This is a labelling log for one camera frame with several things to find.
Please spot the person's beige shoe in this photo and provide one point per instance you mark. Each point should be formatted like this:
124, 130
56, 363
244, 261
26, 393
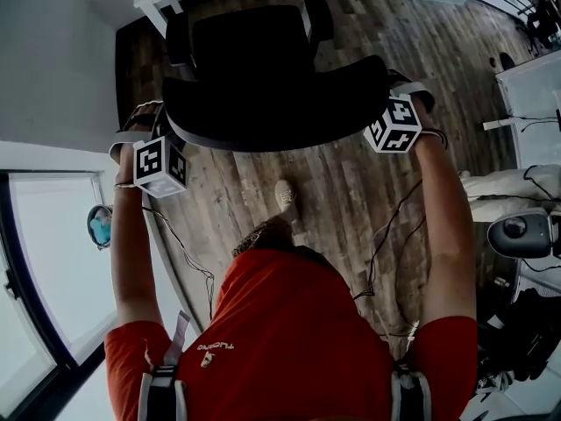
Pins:
286, 197

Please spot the black round floor object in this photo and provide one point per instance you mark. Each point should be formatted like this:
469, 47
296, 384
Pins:
505, 61

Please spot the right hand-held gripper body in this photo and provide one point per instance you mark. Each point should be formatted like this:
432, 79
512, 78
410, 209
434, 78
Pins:
393, 126

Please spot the white bedding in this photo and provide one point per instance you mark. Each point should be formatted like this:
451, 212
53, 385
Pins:
504, 191

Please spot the grey round camera device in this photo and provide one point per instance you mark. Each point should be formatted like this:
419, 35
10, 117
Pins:
521, 235

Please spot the black wrist band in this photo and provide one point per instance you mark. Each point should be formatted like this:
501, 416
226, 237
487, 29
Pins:
440, 137

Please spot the person's left forearm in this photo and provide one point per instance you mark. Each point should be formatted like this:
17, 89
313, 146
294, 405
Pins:
127, 257

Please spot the white side table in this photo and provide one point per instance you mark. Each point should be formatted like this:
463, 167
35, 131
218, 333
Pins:
530, 94

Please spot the person's patterned trouser leg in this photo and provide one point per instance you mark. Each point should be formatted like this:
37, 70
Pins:
265, 237

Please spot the black bag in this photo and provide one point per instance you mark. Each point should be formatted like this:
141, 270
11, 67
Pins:
521, 327

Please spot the black window frame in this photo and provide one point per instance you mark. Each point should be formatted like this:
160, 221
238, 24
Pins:
26, 252

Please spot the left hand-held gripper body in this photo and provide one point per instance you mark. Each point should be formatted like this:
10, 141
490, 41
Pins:
160, 167

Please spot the person's right forearm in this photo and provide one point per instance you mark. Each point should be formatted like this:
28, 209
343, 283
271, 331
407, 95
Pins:
442, 235

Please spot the black office chair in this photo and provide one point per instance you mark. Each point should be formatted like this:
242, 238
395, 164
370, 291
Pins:
263, 86

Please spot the person's orange shirt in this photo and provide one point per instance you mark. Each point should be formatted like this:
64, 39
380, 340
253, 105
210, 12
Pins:
285, 344

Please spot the round glossy blue object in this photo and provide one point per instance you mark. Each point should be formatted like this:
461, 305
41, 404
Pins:
100, 228

